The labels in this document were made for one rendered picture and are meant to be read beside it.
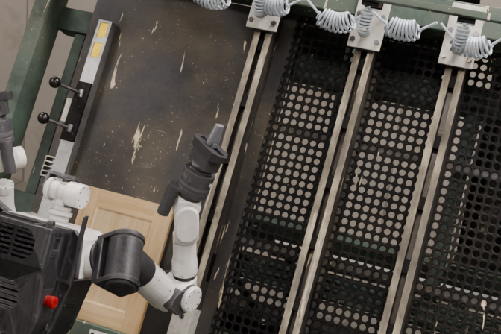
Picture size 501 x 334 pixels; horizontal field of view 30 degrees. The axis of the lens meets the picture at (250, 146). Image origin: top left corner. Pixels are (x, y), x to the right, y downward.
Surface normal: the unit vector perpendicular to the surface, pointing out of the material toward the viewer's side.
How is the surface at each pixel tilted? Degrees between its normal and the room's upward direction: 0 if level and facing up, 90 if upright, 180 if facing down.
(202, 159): 78
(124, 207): 60
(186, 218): 94
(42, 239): 67
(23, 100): 90
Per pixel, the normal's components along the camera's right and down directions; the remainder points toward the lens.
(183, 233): 0.20, 0.43
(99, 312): -0.25, -0.22
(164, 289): 0.75, 0.30
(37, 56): 0.93, 0.22
